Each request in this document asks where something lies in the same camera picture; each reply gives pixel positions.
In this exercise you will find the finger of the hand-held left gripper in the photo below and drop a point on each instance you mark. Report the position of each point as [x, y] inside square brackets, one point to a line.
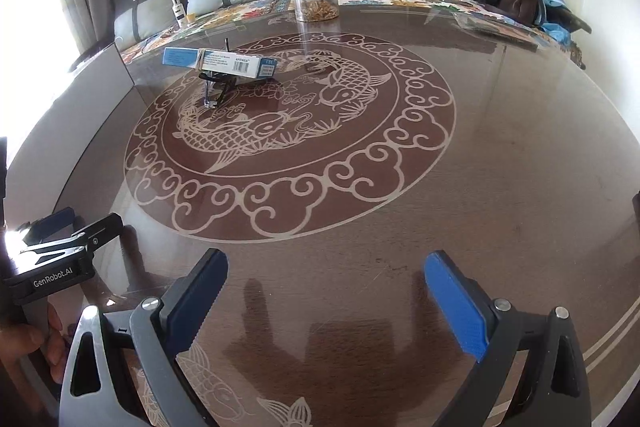
[95, 234]
[50, 224]

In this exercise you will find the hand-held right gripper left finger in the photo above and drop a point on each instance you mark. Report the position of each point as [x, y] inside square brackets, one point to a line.
[197, 297]

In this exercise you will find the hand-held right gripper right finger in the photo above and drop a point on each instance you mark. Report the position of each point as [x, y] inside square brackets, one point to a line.
[455, 302]

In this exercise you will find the white storage box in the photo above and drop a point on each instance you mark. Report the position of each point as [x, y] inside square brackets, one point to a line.
[100, 72]

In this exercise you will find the brown patterned glass desktop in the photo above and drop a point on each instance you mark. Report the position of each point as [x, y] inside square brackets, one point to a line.
[400, 207]

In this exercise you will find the person's left hand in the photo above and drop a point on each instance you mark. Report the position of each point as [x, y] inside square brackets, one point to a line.
[25, 344]

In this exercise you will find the black eyeglasses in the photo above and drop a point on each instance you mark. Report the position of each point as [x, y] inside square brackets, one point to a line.
[212, 94]

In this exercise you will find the white and blue carton box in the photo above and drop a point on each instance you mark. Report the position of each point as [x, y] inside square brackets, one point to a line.
[235, 64]

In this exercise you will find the small white bottle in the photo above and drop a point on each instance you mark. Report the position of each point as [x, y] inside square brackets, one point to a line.
[178, 12]

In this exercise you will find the dark bag on sofa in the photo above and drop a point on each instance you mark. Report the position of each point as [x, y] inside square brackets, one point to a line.
[552, 14]

